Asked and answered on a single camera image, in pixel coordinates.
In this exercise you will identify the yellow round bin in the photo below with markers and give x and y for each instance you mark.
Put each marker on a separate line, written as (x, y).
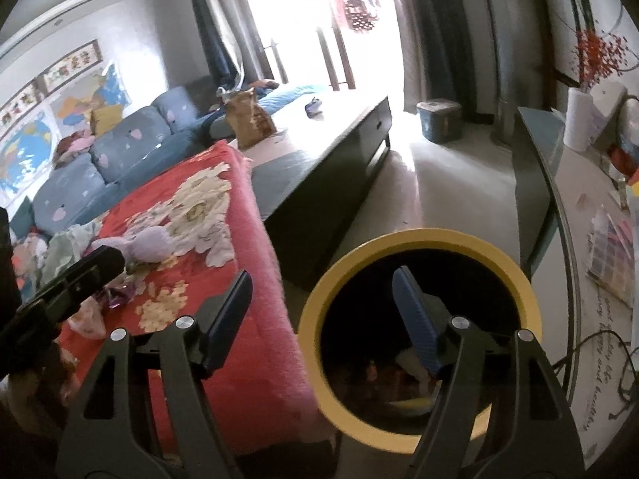
(349, 259)

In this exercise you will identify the purple plush toy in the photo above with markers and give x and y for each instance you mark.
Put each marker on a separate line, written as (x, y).
(150, 244)

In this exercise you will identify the red floral blanket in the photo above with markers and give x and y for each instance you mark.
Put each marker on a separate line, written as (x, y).
(249, 359)

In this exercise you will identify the brown framed balcony door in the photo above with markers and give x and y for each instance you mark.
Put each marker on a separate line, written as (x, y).
(339, 60)

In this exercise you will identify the teal storage box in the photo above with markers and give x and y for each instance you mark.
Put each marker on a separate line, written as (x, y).
(439, 119)

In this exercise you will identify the red colourful picture book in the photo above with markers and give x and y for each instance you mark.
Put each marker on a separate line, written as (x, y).
(634, 184)

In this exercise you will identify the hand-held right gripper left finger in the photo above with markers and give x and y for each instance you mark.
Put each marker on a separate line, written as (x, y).
(227, 324)

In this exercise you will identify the dark wooden coffee table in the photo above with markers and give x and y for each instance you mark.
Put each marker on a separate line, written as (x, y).
(319, 159)

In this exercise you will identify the glass topped cabinet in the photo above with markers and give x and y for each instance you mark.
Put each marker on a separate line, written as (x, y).
(574, 199)

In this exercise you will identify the white card box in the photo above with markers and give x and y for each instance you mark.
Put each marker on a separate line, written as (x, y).
(611, 110)

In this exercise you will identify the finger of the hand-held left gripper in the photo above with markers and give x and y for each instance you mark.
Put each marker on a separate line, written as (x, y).
(95, 272)

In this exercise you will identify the country map poster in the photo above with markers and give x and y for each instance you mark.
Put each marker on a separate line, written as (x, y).
(100, 90)

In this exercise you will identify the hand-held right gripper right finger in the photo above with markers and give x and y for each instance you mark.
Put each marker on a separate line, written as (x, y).
(414, 309)

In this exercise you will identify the framed calligraphy scroll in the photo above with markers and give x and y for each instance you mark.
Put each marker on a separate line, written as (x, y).
(20, 107)
(72, 65)

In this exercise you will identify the colour swatch card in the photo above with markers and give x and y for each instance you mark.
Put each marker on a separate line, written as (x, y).
(611, 254)

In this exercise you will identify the purple foil wrapper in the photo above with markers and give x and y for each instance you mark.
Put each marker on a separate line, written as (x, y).
(117, 297)

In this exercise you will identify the teal cushion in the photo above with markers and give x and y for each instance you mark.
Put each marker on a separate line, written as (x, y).
(22, 217)

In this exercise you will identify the pale green cloth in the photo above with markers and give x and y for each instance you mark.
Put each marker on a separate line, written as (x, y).
(65, 249)

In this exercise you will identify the brown paper bag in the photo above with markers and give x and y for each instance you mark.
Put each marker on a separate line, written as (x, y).
(247, 119)

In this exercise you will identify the dark blue curtain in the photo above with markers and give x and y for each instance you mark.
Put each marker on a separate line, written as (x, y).
(214, 35)

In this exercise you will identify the white vase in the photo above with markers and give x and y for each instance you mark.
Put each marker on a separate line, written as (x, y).
(580, 119)

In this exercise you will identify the small dark object on table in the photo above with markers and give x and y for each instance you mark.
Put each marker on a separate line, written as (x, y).
(313, 108)

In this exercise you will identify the blue sofa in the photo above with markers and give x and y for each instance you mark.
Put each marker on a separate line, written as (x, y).
(130, 144)

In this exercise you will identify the orange floral cloth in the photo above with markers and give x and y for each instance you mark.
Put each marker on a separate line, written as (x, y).
(30, 262)

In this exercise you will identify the small red object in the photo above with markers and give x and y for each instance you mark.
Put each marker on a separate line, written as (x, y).
(623, 162)

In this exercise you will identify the grey curtain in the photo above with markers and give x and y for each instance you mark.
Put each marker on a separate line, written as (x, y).
(444, 35)

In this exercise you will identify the grey standing air conditioner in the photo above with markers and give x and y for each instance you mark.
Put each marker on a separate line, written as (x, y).
(506, 60)

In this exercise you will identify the dark clothes on sofa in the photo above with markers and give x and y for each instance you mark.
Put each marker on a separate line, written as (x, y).
(262, 88)

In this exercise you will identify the pile of red clothes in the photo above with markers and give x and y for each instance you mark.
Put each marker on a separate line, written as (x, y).
(72, 147)

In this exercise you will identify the yellow cushion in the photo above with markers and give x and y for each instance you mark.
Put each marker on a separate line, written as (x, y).
(106, 119)

